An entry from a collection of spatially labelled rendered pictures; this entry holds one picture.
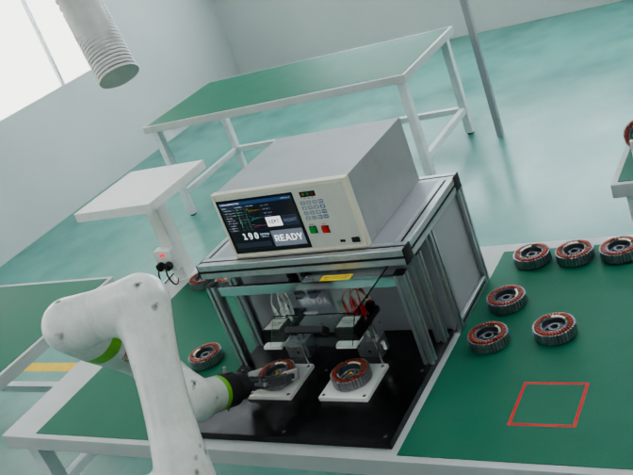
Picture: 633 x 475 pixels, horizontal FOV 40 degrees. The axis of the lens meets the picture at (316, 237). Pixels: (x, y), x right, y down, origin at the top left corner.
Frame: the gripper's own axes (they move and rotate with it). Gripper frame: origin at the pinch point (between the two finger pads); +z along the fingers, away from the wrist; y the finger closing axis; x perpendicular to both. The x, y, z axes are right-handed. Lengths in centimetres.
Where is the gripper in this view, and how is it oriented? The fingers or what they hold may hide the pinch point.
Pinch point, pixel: (277, 374)
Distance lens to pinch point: 249.4
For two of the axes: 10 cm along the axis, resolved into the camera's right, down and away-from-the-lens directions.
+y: -8.4, 0.8, 5.4
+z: 5.4, -0.5, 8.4
